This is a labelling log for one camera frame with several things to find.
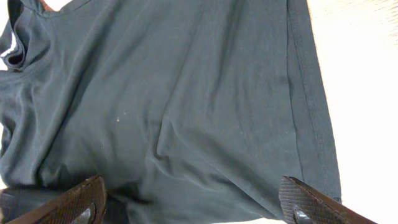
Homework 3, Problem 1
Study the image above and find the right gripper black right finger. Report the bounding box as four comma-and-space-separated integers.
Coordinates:
279, 175, 376, 224

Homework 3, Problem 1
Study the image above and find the black t-shirt with white logo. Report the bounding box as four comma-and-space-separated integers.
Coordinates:
1, 0, 341, 223

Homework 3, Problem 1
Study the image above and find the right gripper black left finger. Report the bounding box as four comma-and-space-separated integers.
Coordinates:
5, 175, 106, 224

